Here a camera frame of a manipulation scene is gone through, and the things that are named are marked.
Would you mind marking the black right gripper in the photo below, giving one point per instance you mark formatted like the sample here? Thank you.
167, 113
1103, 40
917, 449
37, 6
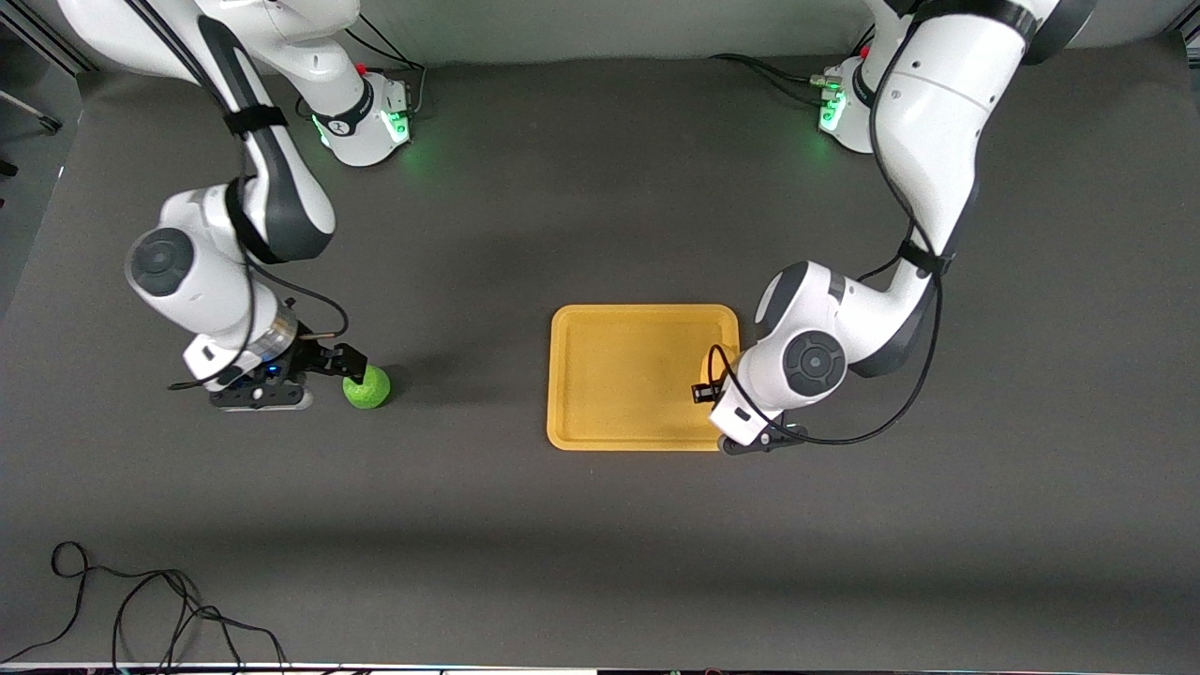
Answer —
305, 357

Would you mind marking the green apple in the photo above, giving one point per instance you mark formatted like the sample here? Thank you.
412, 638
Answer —
368, 389

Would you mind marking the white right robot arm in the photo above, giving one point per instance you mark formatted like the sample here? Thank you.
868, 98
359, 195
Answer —
281, 197

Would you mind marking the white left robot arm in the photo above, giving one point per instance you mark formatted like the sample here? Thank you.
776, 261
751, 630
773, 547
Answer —
937, 122

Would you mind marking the yellow plastic tray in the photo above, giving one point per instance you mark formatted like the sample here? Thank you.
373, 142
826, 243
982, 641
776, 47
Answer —
628, 377

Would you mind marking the dark grey table mat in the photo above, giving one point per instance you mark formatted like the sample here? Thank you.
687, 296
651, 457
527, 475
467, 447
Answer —
600, 544

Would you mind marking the aluminium frame rail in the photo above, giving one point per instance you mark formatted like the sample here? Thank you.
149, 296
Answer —
47, 47

